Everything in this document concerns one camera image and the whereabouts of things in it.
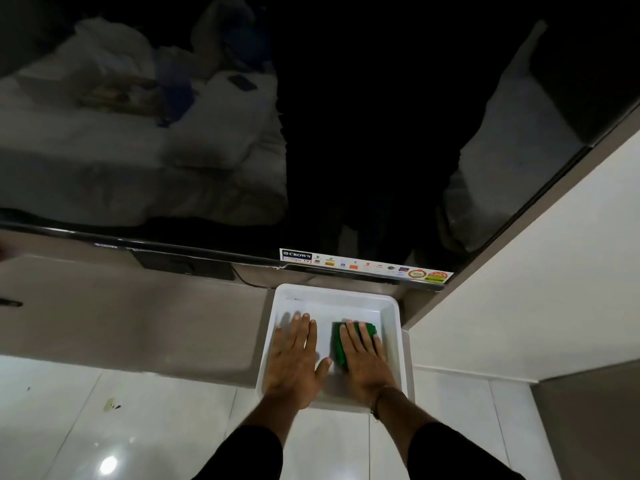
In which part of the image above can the white sticker strip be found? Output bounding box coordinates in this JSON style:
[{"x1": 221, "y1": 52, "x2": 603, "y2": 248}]
[{"x1": 279, "y1": 248, "x2": 455, "y2": 286}]

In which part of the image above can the person's right hand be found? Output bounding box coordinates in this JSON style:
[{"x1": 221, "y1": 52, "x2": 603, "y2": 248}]
[{"x1": 338, "y1": 320, "x2": 401, "y2": 408}]

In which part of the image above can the person's left hand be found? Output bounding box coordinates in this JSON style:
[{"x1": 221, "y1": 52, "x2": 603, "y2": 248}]
[{"x1": 263, "y1": 313, "x2": 333, "y2": 411}]

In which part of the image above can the person's right forearm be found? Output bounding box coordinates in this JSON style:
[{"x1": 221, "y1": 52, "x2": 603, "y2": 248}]
[{"x1": 372, "y1": 387, "x2": 527, "y2": 480}]

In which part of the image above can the person's left forearm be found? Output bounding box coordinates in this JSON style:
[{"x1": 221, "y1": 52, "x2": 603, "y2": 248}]
[{"x1": 192, "y1": 392, "x2": 302, "y2": 480}]

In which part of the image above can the thin dark bracelet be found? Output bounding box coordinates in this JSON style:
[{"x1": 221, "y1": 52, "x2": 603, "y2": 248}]
[{"x1": 370, "y1": 386, "x2": 402, "y2": 421}]

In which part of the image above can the green scouring pad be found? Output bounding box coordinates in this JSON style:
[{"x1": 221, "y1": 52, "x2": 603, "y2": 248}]
[{"x1": 331, "y1": 320, "x2": 378, "y2": 368}]

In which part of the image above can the white plastic tray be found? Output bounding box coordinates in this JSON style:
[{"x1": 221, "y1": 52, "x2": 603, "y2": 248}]
[{"x1": 255, "y1": 283, "x2": 416, "y2": 414}]

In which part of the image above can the black flat screen television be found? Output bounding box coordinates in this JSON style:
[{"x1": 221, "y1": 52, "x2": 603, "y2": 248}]
[{"x1": 0, "y1": 0, "x2": 640, "y2": 293}]

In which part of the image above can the black television cable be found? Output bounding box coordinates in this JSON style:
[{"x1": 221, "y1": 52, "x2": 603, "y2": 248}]
[{"x1": 230, "y1": 264, "x2": 282, "y2": 289}]

